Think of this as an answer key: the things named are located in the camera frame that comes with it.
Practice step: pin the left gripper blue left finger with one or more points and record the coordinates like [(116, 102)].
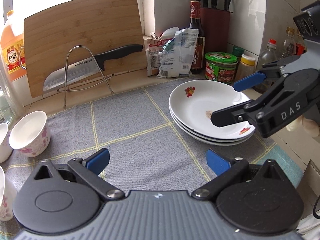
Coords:
[(97, 162)]

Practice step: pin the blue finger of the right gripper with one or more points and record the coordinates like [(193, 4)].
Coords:
[(249, 81), (230, 115)]

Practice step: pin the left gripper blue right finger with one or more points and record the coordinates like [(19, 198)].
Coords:
[(216, 163)]

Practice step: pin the white fruit plate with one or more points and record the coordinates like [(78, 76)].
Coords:
[(208, 141), (212, 139)]

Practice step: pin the white stained plate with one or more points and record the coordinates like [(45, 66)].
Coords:
[(193, 102)]

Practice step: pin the pink floral bowl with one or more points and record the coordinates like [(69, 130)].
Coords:
[(31, 135)]

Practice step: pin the white floral bowl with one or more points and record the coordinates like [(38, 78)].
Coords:
[(8, 194)]

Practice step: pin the right gloved hand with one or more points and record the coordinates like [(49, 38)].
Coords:
[(310, 126)]

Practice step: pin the yellow lid spice jar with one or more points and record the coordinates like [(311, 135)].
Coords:
[(246, 67)]

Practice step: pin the small green lid jar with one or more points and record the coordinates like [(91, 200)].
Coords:
[(238, 51)]

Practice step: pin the green lid sauce jar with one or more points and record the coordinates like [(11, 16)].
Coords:
[(220, 67)]

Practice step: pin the green label oil bottle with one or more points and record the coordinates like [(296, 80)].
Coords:
[(289, 45)]

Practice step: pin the red label sauce bottle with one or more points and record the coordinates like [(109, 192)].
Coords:
[(300, 45)]

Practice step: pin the grey blue checked dish mat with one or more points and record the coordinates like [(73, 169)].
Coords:
[(148, 151)]

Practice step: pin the dark soy sauce bottle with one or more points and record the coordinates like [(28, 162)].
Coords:
[(195, 23)]

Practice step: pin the dark red knife block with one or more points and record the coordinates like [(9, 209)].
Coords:
[(215, 23)]

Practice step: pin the white blue seasoning bag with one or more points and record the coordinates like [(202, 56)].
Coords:
[(177, 55)]

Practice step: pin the stack of clear plastic cups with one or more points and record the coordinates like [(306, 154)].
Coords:
[(10, 93)]

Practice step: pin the red white clipped bag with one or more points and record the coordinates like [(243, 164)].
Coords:
[(154, 46)]

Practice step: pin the bamboo cutting board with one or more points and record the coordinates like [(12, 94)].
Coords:
[(75, 30)]

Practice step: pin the orange cooking wine jug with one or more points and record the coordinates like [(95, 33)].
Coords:
[(12, 46)]

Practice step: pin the metal wire board rack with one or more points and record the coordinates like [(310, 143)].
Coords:
[(78, 71)]

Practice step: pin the black handled kitchen knife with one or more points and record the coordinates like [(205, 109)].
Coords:
[(50, 84)]

